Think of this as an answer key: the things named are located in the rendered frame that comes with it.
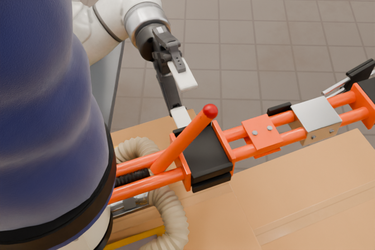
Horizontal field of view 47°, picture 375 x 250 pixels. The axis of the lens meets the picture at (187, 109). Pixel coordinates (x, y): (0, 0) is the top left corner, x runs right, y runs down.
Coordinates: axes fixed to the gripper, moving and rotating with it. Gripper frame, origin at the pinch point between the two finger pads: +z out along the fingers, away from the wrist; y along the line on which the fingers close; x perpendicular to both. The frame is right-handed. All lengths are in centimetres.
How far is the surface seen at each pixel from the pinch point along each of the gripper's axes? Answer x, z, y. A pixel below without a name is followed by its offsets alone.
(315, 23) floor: -121, -112, 108
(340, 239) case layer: -38, 17, 54
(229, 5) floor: -81, -144, 108
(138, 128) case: 7.7, -9.2, 13.9
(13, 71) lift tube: 21.2, 19.4, -37.6
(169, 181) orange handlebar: 7.8, 12.6, -0.2
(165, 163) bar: 7.7, 10.6, -2.4
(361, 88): -30.5, 8.2, -1.8
